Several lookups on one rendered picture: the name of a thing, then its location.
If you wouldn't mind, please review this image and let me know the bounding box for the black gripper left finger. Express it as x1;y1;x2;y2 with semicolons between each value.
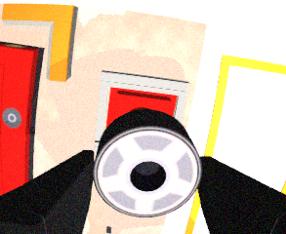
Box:
0;149;95;234

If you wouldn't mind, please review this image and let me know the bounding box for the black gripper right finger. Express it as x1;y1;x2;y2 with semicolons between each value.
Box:
197;156;286;234

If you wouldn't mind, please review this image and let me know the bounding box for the yellow rectangular outline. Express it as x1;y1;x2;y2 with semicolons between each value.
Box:
185;55;286;234

